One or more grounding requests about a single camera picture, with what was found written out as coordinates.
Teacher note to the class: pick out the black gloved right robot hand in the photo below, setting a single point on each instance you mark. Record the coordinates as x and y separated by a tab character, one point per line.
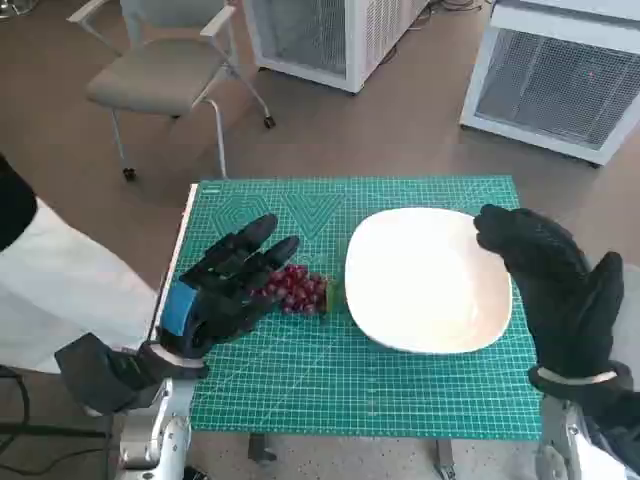
565	290

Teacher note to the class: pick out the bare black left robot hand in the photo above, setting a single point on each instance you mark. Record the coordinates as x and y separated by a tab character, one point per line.
220	305

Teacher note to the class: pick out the green cutting mat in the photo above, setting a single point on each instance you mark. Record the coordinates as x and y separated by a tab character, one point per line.
350	390

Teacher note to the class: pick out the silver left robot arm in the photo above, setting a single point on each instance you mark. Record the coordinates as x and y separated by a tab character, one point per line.
160	430

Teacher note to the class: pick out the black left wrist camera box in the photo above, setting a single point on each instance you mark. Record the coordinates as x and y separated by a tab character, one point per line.
105	375

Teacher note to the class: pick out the white square plate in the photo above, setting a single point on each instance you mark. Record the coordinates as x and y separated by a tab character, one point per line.
430	280

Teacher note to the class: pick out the person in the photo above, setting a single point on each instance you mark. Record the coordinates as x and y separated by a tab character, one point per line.
65	290

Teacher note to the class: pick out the black stand leg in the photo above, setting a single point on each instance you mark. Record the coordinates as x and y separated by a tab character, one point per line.
50	431

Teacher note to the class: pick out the red toy grape bunch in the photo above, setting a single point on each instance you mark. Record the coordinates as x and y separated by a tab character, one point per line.
300	292

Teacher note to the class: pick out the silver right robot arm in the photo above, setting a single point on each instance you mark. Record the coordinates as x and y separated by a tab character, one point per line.
565	430

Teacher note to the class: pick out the white mesh cabinet, red light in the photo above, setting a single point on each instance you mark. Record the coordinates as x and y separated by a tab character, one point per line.
550	85

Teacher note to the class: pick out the black table bracket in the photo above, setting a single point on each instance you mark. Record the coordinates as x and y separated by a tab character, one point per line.
260	450
444	457

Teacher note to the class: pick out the grey chair with castors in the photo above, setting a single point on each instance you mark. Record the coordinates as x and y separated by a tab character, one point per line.
160	70

